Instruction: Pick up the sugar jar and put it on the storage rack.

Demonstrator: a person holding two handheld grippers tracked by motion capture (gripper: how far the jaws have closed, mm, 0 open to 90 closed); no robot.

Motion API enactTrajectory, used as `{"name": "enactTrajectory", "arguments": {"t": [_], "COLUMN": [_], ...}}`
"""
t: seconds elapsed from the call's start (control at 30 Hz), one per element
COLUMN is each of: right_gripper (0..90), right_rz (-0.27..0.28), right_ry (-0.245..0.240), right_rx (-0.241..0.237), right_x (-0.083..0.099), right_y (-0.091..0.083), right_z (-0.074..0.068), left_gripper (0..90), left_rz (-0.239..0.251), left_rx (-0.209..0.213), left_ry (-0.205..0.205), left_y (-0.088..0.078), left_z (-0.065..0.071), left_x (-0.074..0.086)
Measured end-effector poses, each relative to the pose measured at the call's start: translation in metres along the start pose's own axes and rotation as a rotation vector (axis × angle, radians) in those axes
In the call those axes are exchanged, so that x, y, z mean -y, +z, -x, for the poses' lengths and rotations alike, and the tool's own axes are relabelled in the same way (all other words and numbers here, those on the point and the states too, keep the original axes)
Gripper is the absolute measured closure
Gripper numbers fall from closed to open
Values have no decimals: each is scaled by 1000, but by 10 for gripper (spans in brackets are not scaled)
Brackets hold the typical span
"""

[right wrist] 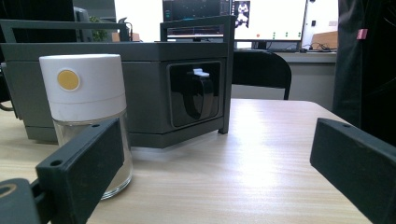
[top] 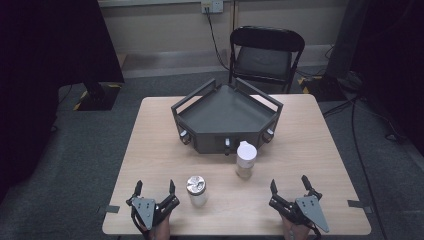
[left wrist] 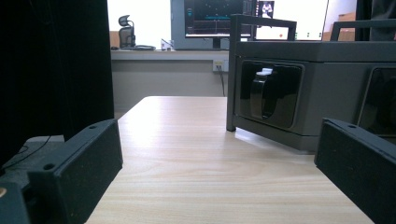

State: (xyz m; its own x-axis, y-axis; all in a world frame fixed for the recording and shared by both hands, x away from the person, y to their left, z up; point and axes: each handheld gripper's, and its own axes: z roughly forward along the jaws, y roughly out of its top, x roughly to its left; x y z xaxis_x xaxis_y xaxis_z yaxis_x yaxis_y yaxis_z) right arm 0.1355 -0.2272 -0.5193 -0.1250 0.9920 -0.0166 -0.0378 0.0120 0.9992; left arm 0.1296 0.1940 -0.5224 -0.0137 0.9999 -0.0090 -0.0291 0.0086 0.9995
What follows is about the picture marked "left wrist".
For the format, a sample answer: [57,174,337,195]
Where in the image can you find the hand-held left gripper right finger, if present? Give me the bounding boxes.
[314,117,396,224]

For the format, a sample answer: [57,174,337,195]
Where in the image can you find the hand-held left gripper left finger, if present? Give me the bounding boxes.
[27,119,124,224]

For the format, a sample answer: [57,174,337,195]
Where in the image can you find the dark grey corner tray rack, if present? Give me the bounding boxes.
[226,13,396,153]

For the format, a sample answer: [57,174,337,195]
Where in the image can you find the black curtain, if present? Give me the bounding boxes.
[0,0,115,166]
[356,0,396,42]

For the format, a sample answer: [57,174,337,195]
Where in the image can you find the brown cardboard box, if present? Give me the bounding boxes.
[321,11,358,42]

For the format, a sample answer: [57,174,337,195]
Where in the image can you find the black office chair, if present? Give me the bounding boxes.
[118,14,137,49]

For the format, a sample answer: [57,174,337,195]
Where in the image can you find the computer monitor with bright screen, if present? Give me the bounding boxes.
[255,0,330,42]

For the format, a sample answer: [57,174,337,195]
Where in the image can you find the computer monitor with dark screen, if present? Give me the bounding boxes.
[170,0,260,50]

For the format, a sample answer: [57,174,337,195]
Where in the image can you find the black power cable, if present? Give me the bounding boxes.
[219,68,227,97]

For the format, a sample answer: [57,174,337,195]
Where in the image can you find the white wall socket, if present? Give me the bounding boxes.
[212,59,230,73]

